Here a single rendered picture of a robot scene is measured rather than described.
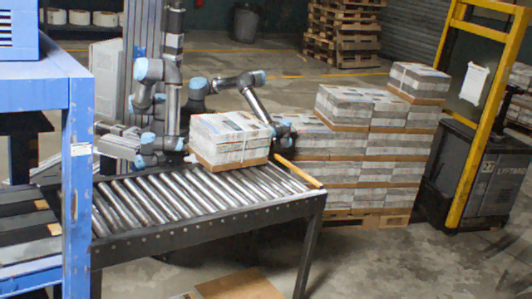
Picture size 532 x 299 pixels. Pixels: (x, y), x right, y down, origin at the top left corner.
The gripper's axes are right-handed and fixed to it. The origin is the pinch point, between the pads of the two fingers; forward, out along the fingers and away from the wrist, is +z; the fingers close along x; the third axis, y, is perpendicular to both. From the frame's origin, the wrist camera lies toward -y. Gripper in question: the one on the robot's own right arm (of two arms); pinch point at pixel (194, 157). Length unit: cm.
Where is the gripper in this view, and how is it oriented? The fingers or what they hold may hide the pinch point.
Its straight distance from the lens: 290.0
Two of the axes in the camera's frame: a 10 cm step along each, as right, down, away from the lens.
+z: 8.0, -1.1, 6.0
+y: 1.5, -9.1, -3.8
